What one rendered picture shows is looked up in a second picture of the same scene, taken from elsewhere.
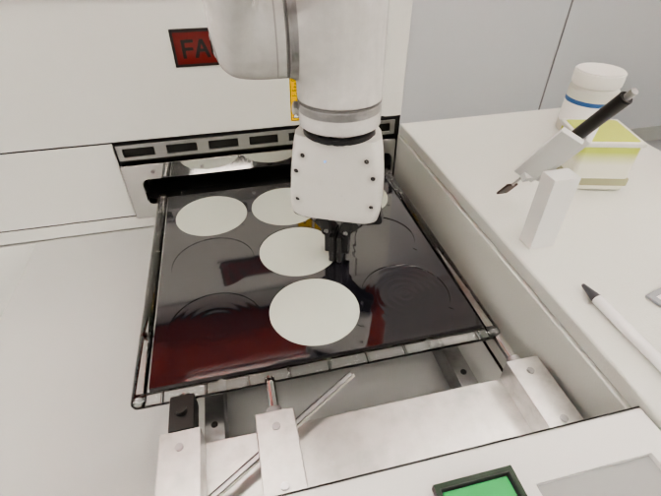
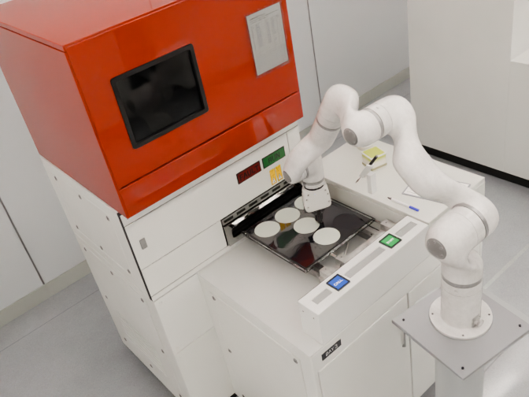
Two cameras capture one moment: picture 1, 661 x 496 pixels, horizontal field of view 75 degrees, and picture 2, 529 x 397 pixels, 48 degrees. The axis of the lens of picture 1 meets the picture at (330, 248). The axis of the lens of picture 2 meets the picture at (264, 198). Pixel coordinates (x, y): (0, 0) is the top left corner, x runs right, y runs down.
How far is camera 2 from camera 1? 1.79 m
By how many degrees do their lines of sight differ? 18
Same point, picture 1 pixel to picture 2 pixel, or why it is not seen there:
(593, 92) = not seen: hidden behind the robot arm
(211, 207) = (264, 227)
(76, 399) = (275, 292)
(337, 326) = (335, 236)
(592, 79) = not seen: hidden behind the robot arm
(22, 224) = (192, 267)
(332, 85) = (316, 176)
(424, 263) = (345, 211)
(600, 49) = (340, 44)
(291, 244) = (302, 224)
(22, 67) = (198, 205)
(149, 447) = (307, 288)
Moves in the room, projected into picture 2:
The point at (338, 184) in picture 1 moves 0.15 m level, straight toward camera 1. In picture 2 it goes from (319, 198) to (341, 217)
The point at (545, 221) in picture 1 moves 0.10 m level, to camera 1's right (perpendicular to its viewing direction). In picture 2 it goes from (372, 186) to (393, 176)
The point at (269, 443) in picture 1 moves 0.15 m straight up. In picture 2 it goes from (342, 259) to (338, 226)
